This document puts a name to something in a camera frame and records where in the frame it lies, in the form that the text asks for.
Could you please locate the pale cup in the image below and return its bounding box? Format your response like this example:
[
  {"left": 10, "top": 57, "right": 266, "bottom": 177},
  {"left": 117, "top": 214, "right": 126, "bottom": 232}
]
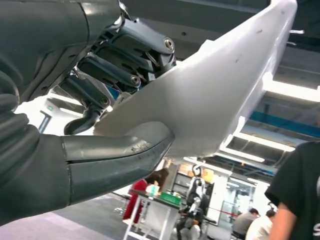
[{"left": 146, "top": 183, "right": 160, "bottom": 200}]

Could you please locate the humanoid robot white torso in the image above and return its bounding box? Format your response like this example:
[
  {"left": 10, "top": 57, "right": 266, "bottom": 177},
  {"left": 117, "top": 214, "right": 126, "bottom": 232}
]
[{"left": 175, "top": 164, "right": 216, "bottom": 240}]

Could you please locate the white table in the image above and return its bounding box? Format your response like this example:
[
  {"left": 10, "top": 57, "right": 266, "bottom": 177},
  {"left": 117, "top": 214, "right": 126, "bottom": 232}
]
[{"left": 123, "top": 189, "right": 181, "bottom": 240}]

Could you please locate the person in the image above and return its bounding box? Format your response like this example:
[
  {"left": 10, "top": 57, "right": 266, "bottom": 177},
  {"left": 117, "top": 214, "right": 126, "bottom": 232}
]
[
  {"left": 122, "top": 168, "right": 170, "bottom": 226},
  {"left": 264, "top": 140, "right": 320, "bottom": 240},
  {"left": 245, "top": 209, "right": 277, "bottom": 240},
  {"left": 232, "top": 207, "right": 261, "bottom": 240}
]

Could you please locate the red barrier belt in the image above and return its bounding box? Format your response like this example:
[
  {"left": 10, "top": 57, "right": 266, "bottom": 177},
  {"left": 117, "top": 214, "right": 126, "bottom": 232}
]
[{"left": 208, "top": 206, "right": 238, "bottom": 219}]

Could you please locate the green plastic crate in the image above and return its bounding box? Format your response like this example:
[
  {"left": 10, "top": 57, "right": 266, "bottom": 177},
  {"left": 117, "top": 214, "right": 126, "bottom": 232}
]
[{"left": 159, "top": 191, "right": 183, "bottom": 207}]

